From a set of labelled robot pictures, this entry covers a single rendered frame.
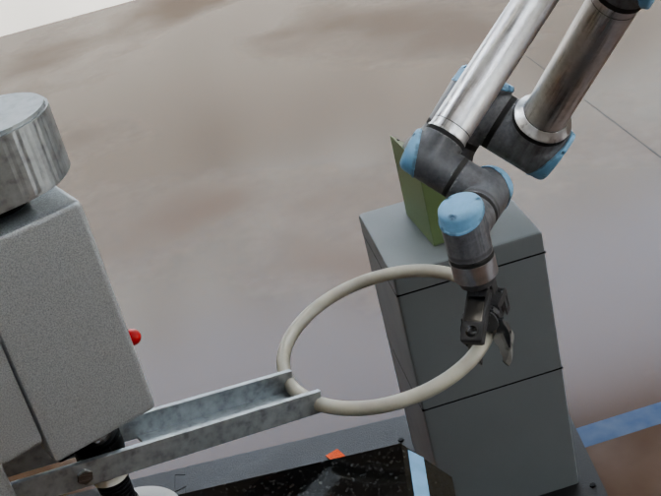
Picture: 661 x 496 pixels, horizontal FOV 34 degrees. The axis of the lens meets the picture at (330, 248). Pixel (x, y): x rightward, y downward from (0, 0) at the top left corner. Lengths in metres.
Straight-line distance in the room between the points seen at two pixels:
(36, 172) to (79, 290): 0.21
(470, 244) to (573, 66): 0.61
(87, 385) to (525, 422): 1.53
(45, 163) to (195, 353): 2.62
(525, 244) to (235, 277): 2.18
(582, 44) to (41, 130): 1.25
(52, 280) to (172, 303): 2.92
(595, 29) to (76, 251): 1.24
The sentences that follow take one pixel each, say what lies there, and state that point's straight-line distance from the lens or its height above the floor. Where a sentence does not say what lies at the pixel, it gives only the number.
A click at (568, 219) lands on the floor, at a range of 4.63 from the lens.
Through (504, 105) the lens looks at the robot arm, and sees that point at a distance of 2.77.
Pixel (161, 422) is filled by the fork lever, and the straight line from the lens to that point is 2.18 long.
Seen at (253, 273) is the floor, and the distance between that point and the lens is 4.74.
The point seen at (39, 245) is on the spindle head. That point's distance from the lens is 1.77.
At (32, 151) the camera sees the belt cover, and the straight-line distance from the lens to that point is 1.73.
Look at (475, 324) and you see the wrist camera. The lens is 2.16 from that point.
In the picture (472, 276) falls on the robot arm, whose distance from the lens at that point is 2.13.
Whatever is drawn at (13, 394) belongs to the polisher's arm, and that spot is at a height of 1.29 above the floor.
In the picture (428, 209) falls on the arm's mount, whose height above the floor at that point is 0.96.
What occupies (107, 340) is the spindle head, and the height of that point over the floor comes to 1.30.
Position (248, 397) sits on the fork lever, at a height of 0.94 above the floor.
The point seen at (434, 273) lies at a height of 0.97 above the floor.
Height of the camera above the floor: 2.20
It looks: 27 degrees down
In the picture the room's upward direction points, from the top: 14 degrees counter-clockwise
